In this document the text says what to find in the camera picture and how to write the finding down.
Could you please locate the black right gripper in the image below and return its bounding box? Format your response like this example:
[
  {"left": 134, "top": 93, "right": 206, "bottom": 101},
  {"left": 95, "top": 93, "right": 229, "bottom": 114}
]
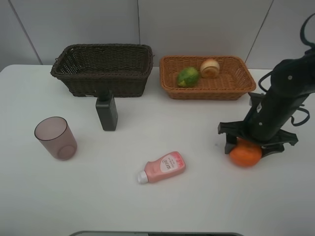
[{"left": 218, "top": 121, "right": 298, "bottom": 158}]

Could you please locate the orange mandarin fruit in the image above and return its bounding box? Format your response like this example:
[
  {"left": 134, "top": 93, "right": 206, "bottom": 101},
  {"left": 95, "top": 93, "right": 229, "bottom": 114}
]
[{"left": 229, "top": 138, "right": 262, "bottom": 168}]

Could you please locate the pink lotion bottle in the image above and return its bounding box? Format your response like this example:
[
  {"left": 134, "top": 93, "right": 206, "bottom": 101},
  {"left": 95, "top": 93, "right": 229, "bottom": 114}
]
[{"left": 137, "top": 151, "right": 186, "bottom": 184}]

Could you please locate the red yellow peach fruit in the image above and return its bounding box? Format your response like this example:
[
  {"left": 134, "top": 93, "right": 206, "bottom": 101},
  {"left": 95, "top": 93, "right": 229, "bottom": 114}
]
[{"left": 200, "top": 59, "right": 220, "bottom": 79}]

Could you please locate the green lime fruit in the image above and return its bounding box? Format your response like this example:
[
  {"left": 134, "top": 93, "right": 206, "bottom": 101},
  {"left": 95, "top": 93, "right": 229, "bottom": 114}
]
[{"left": 177, "top": 67, "right": 200, "bottom": 88}]

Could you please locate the dark green square bottle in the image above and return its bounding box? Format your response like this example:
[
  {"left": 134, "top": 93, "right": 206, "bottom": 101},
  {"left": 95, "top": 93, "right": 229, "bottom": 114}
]
[{"left": 95, "top": 88, "right": 118, "bottom": 131}]

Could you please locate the translucent pink plastic cup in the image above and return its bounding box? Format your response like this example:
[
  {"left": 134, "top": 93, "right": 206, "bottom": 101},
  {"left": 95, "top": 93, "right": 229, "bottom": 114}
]
[{"left": 34, "top": 117, "right": 77, "bottom": 160}]

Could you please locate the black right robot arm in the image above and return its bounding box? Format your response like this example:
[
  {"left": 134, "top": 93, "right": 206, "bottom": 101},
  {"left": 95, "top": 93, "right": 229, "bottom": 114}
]
[{"left": 218, "top": 49, "right": 315, "bottom": 157}]

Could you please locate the orange wicker basket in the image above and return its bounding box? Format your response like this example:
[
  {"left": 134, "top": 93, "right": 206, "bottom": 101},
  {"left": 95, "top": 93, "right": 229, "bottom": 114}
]
[{"left": 159, "top": 55, "right": 256, "bottom": 100}]

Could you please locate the dark brown wicker basket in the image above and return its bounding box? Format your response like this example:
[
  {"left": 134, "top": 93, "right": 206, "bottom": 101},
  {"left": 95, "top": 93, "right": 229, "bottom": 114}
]
[{"left": 51, "top": 44, "right": 154, "bottom": 97}]

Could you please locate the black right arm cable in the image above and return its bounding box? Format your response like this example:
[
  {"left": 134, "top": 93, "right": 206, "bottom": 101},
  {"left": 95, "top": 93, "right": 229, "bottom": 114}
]
[{"left": 257, "top": 12, "right": 315, "bottom": 127}]

